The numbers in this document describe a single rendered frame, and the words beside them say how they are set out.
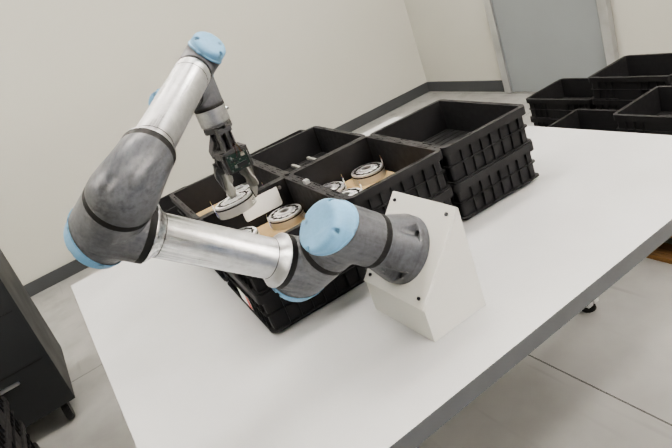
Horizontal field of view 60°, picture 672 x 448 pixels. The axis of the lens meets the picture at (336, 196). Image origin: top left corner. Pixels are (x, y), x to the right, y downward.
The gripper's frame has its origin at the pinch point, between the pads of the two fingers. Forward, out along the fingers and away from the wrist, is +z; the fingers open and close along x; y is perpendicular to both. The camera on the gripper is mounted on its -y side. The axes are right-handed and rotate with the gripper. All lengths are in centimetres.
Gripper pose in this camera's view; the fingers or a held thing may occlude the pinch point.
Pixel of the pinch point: (245, 196)
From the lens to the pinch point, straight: 153.0
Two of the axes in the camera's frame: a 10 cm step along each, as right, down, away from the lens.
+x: 8.3, -4.4, 3.5
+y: 4.6, 1.7, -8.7
